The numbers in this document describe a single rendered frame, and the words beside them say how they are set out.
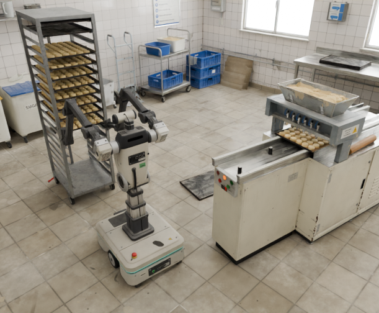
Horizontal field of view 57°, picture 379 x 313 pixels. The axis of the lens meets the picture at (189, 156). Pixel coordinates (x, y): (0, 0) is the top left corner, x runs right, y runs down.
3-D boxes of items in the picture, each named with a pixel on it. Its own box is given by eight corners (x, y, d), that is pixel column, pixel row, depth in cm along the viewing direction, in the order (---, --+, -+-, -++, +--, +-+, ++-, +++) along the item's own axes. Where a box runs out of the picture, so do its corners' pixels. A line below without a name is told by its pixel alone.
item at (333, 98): (299, 87, 303) (301, 79, 300) (355, 105, 264) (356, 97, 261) (278, 92, 290) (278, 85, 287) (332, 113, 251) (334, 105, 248)
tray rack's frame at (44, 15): (117, 189, 379) (96, 13, 291) (71, 205, 352) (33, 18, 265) (94, 164, 423) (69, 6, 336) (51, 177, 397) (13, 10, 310)
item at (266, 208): (267, 216, 343) (279, 135, 299) (294, 236, 318) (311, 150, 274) (210, 244, 310) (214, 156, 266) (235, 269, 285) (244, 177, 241)
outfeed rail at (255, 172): (392, 120, 341) (395, 113, 338) (396, 121, 339) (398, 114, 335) (236, 182, 245) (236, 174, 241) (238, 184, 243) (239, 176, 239)
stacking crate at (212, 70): (206, 69, 732) (206, 59, 722) (220, 73, 708) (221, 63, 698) (185, 75, 695) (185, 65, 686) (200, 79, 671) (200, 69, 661)
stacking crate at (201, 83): (206, 79, 742) (206, 69, 732) (220, 83, 716) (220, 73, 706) (185, 84, 707) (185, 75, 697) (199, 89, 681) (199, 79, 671)
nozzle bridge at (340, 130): (287, 125, 331) (293, 90, 314) (355, 156, 278) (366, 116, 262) (262, 133, 315) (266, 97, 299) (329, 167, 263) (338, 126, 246)
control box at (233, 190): (218, 181, 272) (218, 166, 265) (237, 196, 254) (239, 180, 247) (214, 182, 270) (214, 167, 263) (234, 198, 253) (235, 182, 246)
